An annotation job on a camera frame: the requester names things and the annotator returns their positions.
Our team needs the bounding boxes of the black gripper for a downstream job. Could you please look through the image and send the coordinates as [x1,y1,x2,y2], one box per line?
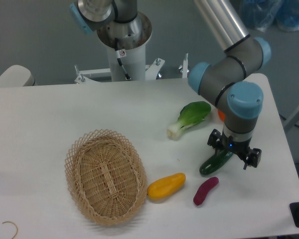
[207,129,262,170]

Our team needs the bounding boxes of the dark green cucumber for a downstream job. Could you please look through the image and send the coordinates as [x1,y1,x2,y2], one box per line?
[199,150,233,176]

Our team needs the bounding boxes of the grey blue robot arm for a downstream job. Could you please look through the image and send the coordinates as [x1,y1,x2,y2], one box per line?
[70,0,271,167]

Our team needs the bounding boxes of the orange fruit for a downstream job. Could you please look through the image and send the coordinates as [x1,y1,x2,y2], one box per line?
[217,110,225,122]

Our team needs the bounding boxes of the green bok choy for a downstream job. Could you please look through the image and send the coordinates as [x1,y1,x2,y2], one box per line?
[166,101,211,140]

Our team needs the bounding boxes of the purple sweet potato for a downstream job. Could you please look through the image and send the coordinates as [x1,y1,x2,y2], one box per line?
[193,177,219,206]

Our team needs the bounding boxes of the yellow squash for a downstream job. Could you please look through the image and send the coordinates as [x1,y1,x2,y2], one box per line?
[147,173,186,200]

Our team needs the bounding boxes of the woven wicker basket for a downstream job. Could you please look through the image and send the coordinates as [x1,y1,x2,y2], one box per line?
[65,129,147,226]

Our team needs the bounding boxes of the blue plastic bag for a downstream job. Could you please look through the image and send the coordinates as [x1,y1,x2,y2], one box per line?
[239,0,299,32]

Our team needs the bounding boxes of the white chair back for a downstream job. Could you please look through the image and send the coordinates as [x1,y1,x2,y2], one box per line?
[0,65,37,88]

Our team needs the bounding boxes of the tan rubber band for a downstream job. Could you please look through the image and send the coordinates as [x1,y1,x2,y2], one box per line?
[1,221,19,237]

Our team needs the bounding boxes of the black pedestal cable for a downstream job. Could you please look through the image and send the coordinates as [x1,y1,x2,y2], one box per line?
[114,37,132,81]

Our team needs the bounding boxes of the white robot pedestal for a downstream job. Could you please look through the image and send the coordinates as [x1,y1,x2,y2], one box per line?
[75,12,165,84]

